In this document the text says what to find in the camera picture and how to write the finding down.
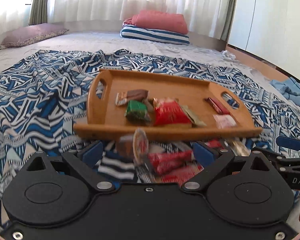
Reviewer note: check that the blue patterned blanket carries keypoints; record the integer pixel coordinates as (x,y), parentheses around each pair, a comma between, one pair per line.
(42,96)

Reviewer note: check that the pink red pillow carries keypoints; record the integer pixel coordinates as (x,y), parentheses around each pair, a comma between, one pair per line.
(152,19)

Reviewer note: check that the brown almond chocolate packet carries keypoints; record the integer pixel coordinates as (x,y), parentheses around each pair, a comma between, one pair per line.
(122,98)

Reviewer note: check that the white wardrobe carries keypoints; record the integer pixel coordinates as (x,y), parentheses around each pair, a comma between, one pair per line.
(269,29)

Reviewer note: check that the green drape curtain left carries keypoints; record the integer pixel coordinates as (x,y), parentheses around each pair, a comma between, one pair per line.
(38,13)

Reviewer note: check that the green drape curtain right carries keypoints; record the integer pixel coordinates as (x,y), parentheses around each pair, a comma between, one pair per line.
(228,20)

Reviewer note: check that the blue white striped cushion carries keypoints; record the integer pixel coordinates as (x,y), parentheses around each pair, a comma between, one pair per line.
(156,35)

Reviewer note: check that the green snack packet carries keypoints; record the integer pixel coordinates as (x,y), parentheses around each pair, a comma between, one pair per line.
(137,111)

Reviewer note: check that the red Marth snack bag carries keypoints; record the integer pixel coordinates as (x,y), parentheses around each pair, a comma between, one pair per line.
(168,112)

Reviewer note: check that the light blue cloth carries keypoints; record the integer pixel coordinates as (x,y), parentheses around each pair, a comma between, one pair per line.
(289,88)

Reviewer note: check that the small red snack packet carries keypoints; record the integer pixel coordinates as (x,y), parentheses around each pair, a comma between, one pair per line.
(217,106)

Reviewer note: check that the crumpled white tissue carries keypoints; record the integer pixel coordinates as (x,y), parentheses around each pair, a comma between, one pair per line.
(228,55)

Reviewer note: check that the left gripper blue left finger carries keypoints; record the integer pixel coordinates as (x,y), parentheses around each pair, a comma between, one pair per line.
(81,165)

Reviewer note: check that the green drape curtain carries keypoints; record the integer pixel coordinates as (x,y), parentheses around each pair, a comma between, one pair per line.
(228,20)
(38,13)

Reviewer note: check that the white pink pastry packet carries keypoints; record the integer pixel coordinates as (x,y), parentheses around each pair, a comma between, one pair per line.
(224,121)

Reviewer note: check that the wooden serving tray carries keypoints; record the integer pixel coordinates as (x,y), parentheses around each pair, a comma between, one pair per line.
(107,121)

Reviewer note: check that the long red snack bar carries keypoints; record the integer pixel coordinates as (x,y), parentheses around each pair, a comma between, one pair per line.
(181,175)

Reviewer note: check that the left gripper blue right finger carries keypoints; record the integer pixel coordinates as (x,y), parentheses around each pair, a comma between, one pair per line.
(214,162)

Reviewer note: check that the olive gold snack packet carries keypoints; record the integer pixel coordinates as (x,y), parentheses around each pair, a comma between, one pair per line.
(194,118)

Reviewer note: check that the jelly cup with lid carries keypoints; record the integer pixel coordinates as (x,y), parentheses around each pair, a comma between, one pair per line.
(134,146)

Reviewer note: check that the dark red long packet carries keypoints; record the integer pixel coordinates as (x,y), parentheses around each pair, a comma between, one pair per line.
(163,163)

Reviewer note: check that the purple floral pillow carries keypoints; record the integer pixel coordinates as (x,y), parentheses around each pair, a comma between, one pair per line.
(31,34)

